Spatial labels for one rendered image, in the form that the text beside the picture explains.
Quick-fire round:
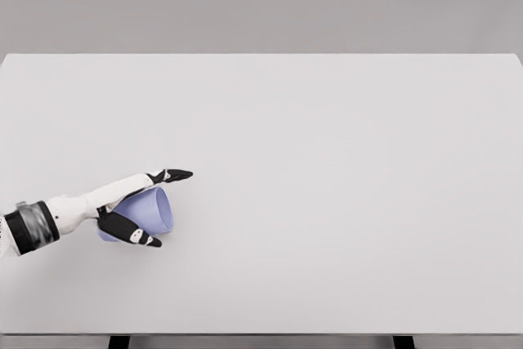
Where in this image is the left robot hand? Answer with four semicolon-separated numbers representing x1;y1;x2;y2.
81;168;194;249

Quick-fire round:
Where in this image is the light blue cup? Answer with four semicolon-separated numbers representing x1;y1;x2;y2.
96;186;176;244

